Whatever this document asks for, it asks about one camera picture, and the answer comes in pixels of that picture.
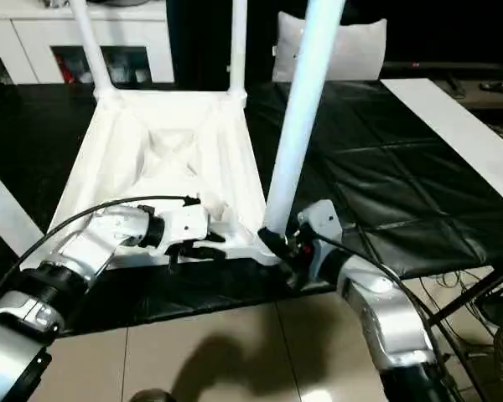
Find white plastic table top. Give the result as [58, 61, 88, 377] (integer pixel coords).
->
[18, 89, 293, 274]

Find dark round robot torso part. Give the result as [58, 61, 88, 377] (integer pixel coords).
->
[131, 387, 174, 402]

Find white flat board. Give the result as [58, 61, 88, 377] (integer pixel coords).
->
[378, 76, 503, 219]

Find grey pillow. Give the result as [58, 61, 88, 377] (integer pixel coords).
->
[271, 10, 390, 84]

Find black cabinet with gold label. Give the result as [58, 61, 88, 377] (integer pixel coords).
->
[164, 0, 287, 85]

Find white sideboard cabinet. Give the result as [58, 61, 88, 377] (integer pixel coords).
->
[0, 3, 176, 85]

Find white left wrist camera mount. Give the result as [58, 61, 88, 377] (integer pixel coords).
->
[149, 204, 214, 257]

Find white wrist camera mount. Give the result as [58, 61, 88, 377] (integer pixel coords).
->
[149, 204, 214, 257]
[296, 198, 341, 282]

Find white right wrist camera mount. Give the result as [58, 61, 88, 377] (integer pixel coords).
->
[296, 198, 341, 282]

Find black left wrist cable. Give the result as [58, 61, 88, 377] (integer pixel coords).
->
[0, 193, 203, 312]

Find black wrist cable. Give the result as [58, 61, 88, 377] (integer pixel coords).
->
[0, 193, 203, 312]
[313, 233, 463, 402]

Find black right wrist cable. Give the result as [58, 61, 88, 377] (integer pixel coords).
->
[313, 233, 463, 402]

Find loose floor cables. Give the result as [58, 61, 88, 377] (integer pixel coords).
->
[417, 266, 503, 358]

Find black metal frame leg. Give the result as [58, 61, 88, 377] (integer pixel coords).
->
[422, 265, 503, 332]

